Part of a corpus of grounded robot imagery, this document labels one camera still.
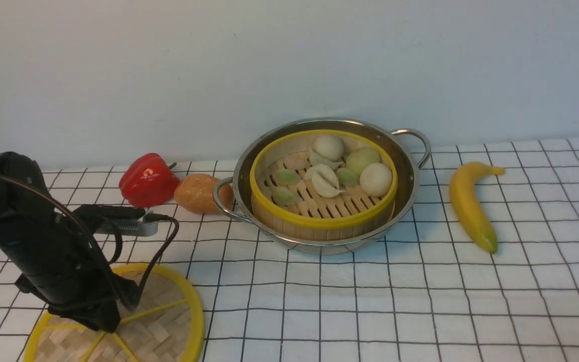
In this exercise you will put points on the stainless steel pot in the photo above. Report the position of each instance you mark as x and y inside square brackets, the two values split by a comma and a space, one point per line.
[409, 149]

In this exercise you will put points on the pale green dumpling top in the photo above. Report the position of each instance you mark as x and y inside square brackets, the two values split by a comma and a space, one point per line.
[316, 159]

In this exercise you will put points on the red bell pepper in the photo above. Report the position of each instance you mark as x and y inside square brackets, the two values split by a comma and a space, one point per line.
[148, 182]

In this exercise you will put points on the pink dumpling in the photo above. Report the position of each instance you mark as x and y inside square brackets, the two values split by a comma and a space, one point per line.
[296, 162]

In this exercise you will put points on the yellow woven bamboo steamer lid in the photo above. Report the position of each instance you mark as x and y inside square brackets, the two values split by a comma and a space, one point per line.
[168, 325]

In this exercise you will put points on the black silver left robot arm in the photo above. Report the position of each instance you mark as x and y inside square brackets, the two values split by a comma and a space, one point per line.
[23, 188]

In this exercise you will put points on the white dumpling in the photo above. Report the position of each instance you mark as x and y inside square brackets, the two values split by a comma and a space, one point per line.
[324, 181]

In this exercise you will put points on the yellow banana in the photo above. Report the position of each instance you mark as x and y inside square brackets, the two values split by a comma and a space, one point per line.
[467, 207]

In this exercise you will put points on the green dumpling front left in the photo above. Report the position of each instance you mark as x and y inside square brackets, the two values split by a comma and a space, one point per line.
[285, 197]

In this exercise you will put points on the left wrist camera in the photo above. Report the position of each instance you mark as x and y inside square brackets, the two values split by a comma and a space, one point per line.
[120, 220]

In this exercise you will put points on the yellow rimmed bamboo steamer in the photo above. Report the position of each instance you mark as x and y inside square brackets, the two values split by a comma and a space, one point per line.
[350, 214]

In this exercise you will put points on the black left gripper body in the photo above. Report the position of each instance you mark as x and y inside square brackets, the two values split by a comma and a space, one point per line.
[60, 267]

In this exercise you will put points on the pale green round bun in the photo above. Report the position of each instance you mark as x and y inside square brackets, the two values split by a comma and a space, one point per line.
[360, 158]

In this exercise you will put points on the white round bun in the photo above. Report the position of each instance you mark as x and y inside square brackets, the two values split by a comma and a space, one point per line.
[329, 146]
[376, 180]

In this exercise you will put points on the white round bun front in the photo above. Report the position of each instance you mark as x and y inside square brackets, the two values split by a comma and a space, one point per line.
[376, 180]

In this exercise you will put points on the green dumpling centre right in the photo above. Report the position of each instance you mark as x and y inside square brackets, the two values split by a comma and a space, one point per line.
[347, 178]

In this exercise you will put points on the brown potato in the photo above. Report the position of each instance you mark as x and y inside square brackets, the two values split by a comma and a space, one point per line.
[195, 193]

